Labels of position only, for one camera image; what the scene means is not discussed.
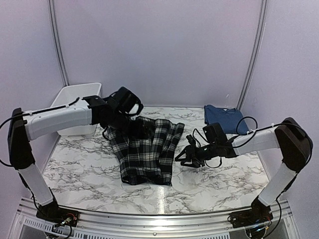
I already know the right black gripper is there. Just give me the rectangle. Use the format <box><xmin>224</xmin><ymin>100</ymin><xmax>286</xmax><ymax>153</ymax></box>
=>
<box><xmin>175</xmin><ymin>141</ymin><xmax>218</xmax><ymax>168</ymax></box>

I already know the right aluminium corner post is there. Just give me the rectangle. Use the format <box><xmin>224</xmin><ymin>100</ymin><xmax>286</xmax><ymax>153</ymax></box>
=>
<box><xmin>236</xmin><ymin>0</ymin><xmax>269</xmax><ymax>110</ymax></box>

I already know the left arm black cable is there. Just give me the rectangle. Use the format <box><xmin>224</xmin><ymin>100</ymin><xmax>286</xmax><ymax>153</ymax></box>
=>
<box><xmin>0</xmin><ymin>97</ymin><xmax>80</xmax><ymax>167</ymax></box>

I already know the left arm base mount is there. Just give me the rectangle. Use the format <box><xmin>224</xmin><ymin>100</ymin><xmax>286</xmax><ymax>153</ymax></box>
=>
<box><xmin>36</xmin><ymin>207</ymin><xmax>79</xmax><ymax>227</ymax></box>

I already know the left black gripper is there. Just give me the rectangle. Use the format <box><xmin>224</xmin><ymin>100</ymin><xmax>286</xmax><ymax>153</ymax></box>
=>
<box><xmin>109</xmin><ymin>111</ymin><xmax>152</xmax><ymax>139</ymax></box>

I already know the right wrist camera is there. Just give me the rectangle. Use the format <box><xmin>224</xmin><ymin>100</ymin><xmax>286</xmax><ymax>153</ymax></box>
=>
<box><xmin>186</xmin><ymin>134</ymin><xmax>196</xmax><ymax>147</ymax></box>

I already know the white plastic laundry bin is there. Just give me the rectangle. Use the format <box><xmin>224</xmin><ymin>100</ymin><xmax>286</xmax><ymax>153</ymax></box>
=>
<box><xmin>51</xmin><ymin>83</ymin><xmax>103</xmax><ymax>136</ymax></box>

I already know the aluminium front rail frame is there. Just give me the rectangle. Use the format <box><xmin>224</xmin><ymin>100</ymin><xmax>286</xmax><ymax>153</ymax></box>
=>
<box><xmin>8</xmin><ymin>198</ymin><xmax>301</xmax><ymax>239</ymax></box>

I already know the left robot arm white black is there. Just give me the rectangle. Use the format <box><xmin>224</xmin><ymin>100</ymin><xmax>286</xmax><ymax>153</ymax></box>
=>
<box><xmin>1</xmin><ymin>87</ymin><xmax>153</xmax><ymax>222</ymax></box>

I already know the blue t-shirt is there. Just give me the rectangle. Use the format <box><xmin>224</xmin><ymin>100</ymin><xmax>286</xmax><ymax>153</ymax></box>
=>
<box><xmin>204</xmin><ymin>105</ymin><xmax>249</xmax><ymax>134</ymax></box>

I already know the plaid black white garment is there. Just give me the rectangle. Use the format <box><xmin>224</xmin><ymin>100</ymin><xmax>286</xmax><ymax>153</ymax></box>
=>
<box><xmin>106</xmin><ymin>117</ymin><xmax>185</xmax><ymax>186</ymax></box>

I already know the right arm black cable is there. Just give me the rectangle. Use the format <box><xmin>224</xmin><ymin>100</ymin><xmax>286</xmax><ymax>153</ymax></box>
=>
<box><xmin>193</xmin><ymin>116</ymin><xmax>259</xmax><ymax>169</ymax></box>

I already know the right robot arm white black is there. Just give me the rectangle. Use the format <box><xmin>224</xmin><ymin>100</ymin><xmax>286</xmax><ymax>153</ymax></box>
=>
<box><xmin>175</xmin><ymin>118</ymin><xmax>313</xmax><ymax>223</ymax></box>

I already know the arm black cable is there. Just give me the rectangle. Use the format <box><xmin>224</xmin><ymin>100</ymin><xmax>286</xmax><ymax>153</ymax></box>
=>
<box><xmin>193</xmin><ymin>116</ymin><xmax>259</xmax><ymax>169</ymax></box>
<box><xmin>0</xmin><ymin>97</ymin><xmax>80</xmax><ymax>167</ymax></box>

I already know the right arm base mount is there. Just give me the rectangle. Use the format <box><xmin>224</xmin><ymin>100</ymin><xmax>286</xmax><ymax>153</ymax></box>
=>
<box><xmin>227</xmin><ymin>207</ymin><xmax>273</xmax><ymax>228</ymax></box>

